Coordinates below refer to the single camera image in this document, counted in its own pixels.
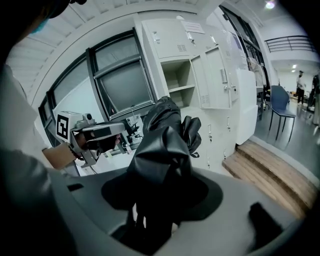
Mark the person's left forearm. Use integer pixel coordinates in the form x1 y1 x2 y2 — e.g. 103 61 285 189
42 143 81 171

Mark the wooden step platform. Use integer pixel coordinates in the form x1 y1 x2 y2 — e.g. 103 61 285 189
222 139 318 218

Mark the white paper notice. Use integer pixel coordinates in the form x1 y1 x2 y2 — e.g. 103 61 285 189
181 21 206 35

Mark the black bead bracelet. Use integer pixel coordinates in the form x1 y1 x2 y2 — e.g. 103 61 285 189
67 143 85 161

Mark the blue chair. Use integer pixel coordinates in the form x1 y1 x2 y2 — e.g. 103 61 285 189
268 84 297 142

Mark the open grey locker door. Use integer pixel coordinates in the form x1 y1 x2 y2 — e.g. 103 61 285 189
189 46 232 110

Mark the grey metal locker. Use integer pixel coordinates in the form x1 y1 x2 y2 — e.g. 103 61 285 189
141 18 242 173

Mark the hanging white garment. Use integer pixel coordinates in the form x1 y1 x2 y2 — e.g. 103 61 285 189
247 58 271 118

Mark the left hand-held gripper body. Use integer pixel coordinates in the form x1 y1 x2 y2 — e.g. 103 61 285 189
53 110 131 169

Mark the black bag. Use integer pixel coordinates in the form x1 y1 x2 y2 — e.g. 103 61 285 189
126 96 203 241

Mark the person's light grey shirt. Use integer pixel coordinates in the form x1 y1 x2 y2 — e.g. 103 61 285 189
0 63 51 176

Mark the person's left hand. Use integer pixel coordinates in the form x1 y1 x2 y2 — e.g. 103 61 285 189
74 132 121 153

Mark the black metal railing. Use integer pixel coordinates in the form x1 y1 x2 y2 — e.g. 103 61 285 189
264 35 316 53

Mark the black framed window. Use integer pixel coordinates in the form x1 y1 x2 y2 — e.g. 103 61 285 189
38 27 157 148

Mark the white flat panel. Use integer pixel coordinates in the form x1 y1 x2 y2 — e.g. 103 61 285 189
235 68 259 146

